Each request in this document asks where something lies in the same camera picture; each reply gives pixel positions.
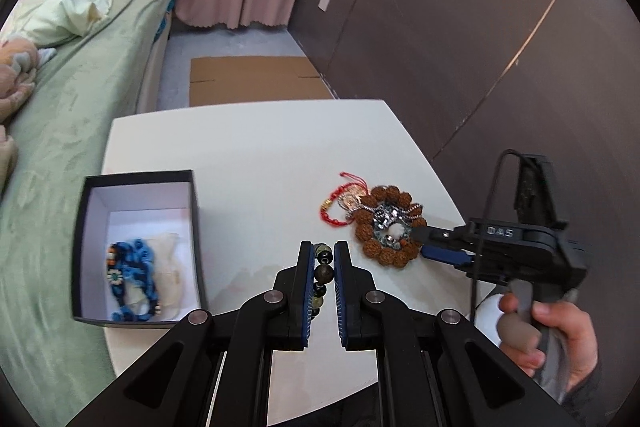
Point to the red string charm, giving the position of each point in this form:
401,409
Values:
347,196

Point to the pink floral blanket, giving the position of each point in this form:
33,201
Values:
19,64

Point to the person's right hand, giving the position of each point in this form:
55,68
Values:
520,340

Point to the light green pillow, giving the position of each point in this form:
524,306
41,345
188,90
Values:
49,23

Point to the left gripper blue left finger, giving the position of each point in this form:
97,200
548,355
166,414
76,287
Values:
293,324

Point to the green bed sheet mattress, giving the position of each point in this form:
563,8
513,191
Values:
54,364

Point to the white wall socket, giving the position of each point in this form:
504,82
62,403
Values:
323,5

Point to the white side table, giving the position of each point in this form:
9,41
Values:
261,172

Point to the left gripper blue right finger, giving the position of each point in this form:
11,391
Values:
356,330

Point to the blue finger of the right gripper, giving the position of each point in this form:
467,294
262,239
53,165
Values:
431,236
447,256

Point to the black jewelry box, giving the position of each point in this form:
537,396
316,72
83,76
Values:
112,268

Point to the flattened cardboard on floor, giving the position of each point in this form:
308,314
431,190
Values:
240,79

